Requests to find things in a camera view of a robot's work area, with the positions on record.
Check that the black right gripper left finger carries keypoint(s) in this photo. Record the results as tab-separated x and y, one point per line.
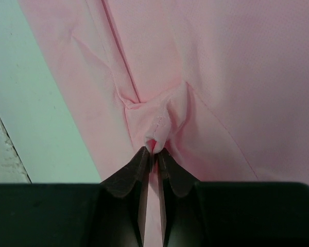
110	213

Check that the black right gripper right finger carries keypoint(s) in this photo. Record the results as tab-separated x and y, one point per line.
196	213

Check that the pink t shirt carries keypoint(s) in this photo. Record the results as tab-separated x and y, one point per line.
223	85

